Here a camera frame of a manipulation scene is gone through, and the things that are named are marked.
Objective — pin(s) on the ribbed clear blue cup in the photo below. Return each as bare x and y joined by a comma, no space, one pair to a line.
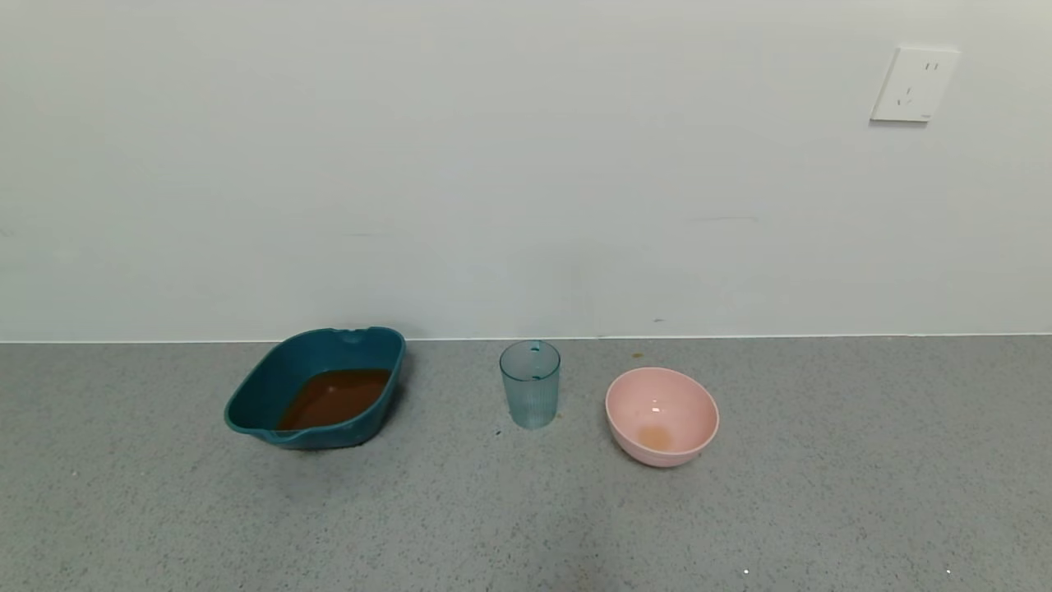
530,386

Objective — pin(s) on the pink bowl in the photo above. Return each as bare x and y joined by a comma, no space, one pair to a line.
662,415

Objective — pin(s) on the teal plastic basin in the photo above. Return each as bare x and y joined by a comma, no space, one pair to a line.
320,386

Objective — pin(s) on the white wall socket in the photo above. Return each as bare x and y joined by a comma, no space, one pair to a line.
914,84

